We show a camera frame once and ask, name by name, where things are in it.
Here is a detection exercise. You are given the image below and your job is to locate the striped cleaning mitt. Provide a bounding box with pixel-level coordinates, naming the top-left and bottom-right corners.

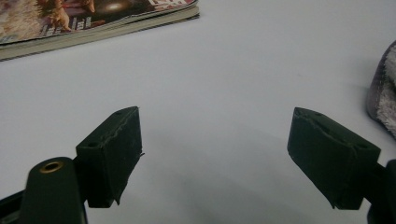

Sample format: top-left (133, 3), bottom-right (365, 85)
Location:
top-left (365, 40), bottom-right (396, 139)

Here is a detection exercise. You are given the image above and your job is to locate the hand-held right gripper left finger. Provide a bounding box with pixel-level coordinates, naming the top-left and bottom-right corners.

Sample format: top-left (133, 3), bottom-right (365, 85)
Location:
top-left (76, 105), bottom-right (144, 209)

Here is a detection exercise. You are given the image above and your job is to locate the glossy magazine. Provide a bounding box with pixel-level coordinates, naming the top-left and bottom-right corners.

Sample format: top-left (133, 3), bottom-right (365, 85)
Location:
top-left (0, 0), bottom-right (201, 63)

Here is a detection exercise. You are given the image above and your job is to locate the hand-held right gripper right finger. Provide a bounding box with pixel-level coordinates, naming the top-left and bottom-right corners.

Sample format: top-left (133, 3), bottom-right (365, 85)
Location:
top-left (287, 106), bottom-right (382, 210)

